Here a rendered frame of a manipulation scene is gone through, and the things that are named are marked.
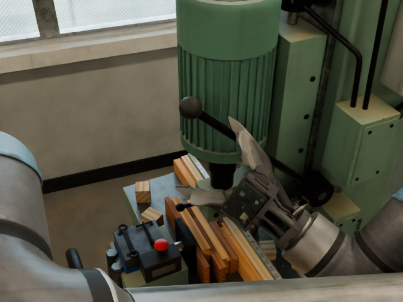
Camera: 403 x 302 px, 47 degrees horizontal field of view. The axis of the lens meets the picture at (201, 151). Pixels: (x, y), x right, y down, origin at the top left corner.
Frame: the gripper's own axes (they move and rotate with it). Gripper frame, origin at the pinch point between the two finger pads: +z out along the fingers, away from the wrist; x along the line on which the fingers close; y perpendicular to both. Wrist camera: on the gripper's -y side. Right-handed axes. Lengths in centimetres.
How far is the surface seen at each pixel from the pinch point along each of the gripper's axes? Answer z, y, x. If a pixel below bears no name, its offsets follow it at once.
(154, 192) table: 9, -41, 29
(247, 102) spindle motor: -0.6, -6.1, -10.3
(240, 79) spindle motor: 2.3, -2.9, -13.0
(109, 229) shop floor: 33, -132, 101
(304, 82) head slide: -5.8, -14.9, -18.4
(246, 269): -20.3, -21.1, 20.5
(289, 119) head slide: -7.8, -17.3, -11.1
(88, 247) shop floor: 33, -120, 109
